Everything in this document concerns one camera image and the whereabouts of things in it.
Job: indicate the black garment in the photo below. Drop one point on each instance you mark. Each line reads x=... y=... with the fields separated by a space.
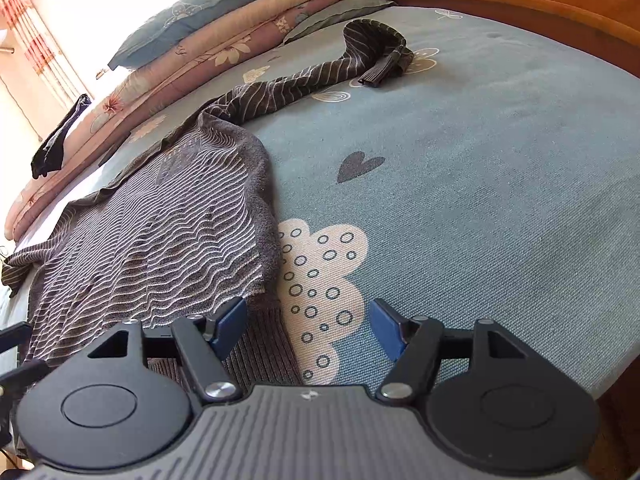
x=55 y=140

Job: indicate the beige floral quilt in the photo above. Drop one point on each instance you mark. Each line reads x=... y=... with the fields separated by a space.
x=260 y=15

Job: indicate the red patterned curtain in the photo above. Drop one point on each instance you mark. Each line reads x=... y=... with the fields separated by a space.
x=45 y=45

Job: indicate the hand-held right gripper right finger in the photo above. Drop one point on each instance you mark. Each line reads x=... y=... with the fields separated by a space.
x=387 y=327

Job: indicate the teal pillow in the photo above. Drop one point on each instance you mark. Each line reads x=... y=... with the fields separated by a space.
x=200 y=12

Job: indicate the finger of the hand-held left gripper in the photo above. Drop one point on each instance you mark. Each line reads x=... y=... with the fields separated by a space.
x=22 y=375
x=15 y=337

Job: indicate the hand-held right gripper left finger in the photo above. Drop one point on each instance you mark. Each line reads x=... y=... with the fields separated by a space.
x=231 y=322

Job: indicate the flat grey-green pillow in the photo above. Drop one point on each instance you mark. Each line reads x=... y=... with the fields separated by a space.
x=335 y=15

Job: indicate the grey striped sweater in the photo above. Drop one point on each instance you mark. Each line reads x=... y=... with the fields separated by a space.
x=165 y=240

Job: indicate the teal floral bed sheet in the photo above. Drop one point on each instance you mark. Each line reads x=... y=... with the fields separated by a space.
x=475 y=185

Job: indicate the pink floral quilt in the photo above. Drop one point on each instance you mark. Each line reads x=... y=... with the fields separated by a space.
x=150 y=95

